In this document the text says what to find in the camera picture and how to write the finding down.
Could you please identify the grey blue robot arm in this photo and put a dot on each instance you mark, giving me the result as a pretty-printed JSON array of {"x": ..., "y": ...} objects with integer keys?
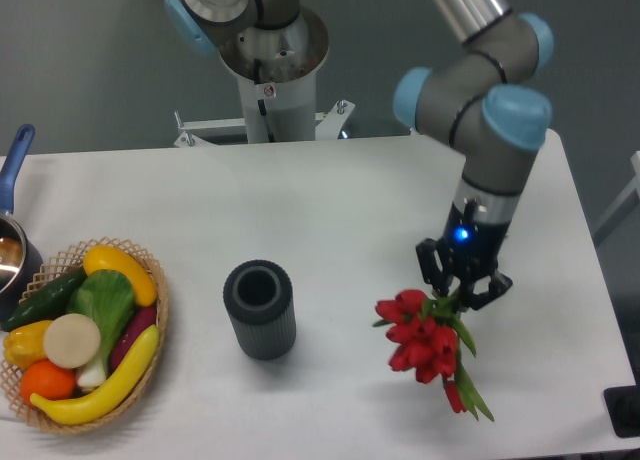
[{"x": 479, "y": 107}]

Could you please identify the green bok choy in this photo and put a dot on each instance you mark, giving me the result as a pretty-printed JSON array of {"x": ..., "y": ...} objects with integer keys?
[{"x": 107, "y": 298}]

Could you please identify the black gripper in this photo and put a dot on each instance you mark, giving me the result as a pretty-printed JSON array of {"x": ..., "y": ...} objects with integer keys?
[{"x": 467, "y": 250}]

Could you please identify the yellow squash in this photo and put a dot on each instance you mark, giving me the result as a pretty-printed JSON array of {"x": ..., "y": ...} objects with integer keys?
[
  {"x": 104, "y": 257},
  {"x": 100, "y": 395}
]

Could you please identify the yellow squash upper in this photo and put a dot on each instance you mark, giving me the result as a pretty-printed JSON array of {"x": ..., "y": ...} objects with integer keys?
[{"x": 104, "y": 257}]

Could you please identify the green cucumber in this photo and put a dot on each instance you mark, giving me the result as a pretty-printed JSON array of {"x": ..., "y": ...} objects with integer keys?
[{"x": 48, "y": 302}]

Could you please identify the red tulip bouquet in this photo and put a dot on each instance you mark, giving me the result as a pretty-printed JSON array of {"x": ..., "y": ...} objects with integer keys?
[{"x": 429, "y": 336}]

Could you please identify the blue handled saucepan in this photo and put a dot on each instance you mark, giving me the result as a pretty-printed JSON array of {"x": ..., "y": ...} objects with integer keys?
[{"x": 20, "y": 260}]

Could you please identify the white metal base frame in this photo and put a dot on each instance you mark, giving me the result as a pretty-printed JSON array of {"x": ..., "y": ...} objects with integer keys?
[{"x": 337, "y": 123}]

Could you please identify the white frame at right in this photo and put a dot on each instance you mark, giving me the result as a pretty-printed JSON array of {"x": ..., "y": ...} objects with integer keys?
[{"x": 620, "y": 207}]

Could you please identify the purple eggplant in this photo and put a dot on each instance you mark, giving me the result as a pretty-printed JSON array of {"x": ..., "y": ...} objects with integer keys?
[{"x": 141, "y": 320}]

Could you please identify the orange fruit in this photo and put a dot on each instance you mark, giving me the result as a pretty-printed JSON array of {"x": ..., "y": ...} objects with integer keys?
[{"x": 48, "y": 380}]

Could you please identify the dark grey ribbed vase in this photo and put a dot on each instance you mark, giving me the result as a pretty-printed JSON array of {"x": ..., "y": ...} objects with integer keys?
[{"x": 258, "y": 297}]

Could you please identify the beige round disc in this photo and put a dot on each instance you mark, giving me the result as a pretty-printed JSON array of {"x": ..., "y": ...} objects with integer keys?
[{"x": 71, "y": 341}]

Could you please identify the yellow bell pepper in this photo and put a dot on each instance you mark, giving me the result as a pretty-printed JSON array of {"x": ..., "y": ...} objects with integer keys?
[{"x": 24, "y": 345}]

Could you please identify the black device at edge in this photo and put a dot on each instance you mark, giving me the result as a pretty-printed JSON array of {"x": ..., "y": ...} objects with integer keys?
[{"x": 623, "y": 408}]

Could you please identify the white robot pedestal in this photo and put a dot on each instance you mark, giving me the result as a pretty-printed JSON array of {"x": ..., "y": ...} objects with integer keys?
[{"x": 276, "y": 76}]

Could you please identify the yellow squash lower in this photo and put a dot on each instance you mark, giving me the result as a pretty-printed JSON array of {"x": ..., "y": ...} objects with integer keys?
[{"x": 100, "y": 395}]

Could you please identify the woven wicker basket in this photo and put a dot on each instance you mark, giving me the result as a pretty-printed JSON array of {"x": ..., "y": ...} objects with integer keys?
[{"x": 57, "y": 265}]

